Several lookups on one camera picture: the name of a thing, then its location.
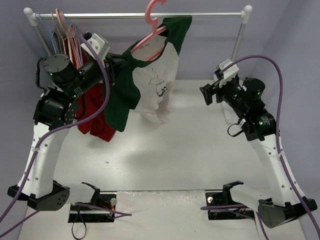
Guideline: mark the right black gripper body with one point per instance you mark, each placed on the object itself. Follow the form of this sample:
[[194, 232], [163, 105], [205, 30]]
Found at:
[[216, 91]]

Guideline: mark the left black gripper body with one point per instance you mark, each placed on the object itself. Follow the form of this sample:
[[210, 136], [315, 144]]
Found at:
[[110, 63]]

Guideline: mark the white green raglan t shirt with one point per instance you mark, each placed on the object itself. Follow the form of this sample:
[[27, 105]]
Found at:
[[146, 84]]

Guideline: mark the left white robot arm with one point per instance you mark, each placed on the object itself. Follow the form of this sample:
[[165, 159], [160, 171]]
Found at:
[[54, 115]]

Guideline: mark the beige wooden hanger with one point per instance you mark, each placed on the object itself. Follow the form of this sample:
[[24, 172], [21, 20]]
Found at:
[[73, 55]]

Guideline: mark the white metal clothes rack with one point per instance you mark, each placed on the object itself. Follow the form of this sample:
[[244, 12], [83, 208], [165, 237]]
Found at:
[[152, 60]]

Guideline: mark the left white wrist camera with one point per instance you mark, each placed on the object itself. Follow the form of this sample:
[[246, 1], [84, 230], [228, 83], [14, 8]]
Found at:
[[100, 45]]

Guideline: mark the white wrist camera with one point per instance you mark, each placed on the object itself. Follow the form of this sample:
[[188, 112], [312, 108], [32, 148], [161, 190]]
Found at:
[[225, 72], [100, 45]]

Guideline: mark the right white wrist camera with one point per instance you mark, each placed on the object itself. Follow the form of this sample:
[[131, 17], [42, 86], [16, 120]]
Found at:
[[225, 72]]

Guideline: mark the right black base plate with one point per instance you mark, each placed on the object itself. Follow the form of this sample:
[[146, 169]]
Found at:
[[223, 209]]

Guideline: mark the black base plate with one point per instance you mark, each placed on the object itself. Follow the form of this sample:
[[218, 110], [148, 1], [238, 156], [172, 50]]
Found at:
[[223, 209], [93, 215]]

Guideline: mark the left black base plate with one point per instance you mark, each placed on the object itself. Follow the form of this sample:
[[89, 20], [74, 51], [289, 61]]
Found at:
[[93, 215]]

